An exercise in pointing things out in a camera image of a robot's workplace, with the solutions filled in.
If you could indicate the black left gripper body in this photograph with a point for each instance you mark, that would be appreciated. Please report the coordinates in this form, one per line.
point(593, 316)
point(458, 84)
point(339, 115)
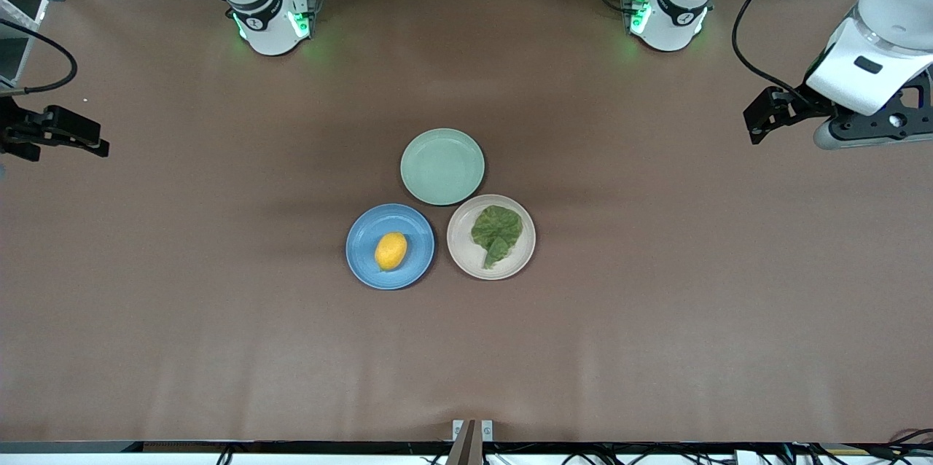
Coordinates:
point(807, 108)

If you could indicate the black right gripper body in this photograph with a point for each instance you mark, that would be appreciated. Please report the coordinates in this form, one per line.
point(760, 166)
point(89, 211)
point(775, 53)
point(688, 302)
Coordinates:
point(14, 127)

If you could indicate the green lettuce leaf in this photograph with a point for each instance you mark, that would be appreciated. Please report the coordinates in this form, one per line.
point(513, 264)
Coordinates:
point(497, 228)

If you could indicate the yellow lemon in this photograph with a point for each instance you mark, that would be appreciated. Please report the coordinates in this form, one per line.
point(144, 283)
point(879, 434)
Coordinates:
point(391, 251)

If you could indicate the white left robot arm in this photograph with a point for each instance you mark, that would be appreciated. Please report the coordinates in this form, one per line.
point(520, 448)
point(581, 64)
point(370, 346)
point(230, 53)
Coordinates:
point(674, 13)

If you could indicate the blue plate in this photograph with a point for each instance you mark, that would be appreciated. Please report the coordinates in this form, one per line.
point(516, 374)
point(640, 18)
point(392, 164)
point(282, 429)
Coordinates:
point(364, 261)

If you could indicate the light green plate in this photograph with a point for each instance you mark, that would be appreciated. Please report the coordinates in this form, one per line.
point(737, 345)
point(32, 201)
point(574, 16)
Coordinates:
point(442, 166)

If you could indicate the beige plate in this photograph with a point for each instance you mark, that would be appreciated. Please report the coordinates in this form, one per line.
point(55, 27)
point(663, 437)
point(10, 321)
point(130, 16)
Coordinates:
point(463, 250)

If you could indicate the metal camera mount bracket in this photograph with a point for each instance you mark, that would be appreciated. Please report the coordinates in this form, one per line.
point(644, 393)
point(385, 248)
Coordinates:
point(466, 443)

